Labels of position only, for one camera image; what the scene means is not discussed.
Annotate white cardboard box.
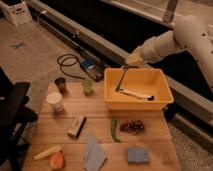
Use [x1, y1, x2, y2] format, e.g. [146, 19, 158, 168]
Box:
[0, 0, 32, 26]

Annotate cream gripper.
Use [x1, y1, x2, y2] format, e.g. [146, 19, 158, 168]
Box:
[125, 48, 143, 67]

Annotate wooden block eraser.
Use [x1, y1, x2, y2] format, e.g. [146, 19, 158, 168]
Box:
[67, 115, 86, 138]

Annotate blue power box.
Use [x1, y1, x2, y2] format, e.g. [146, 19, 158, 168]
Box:
[80, 59, 104, 82]

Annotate green plastic cup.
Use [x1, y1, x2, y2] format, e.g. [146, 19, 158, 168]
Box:
[82, 79, 93, 95]

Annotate silver metal fork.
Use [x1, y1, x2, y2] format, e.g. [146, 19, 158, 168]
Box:
[115, 66, 128, 92]

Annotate grey folded cloth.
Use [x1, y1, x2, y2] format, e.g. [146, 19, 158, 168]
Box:
[83, 134, 107, 171]

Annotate dark metal cup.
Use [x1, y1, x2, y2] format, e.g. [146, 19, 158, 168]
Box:
[55, 77, 67, 93]

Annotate grey metal post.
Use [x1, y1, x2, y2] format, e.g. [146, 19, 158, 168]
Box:
[162, 0, 178, 23]

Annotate yellow banana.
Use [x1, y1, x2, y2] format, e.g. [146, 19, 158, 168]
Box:
[32, 145, 62, 160]

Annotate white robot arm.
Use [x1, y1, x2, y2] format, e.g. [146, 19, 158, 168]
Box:
[125, 15, 213, 92]

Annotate dark grape bunch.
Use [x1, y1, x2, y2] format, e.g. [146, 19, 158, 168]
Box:
[120, 120, 145, 135]

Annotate yellow plastic bin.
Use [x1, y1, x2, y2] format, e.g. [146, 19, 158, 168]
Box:
[104, 68, 174, 110]

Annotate black cable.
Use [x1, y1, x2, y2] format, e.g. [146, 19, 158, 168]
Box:
[56, 53, 87, 81]

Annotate blue sponge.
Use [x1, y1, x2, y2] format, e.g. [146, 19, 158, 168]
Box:
[127, 147, 149, 163]

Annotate white paper cup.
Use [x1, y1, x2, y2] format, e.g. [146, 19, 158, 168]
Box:
[46, 92, 63, 112]

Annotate black chair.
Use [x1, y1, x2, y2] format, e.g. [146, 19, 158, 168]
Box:
[0, 67, 38, 171]

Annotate orange carrot toy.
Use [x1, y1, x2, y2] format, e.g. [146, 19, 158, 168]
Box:
[50, 152, 64, 170]

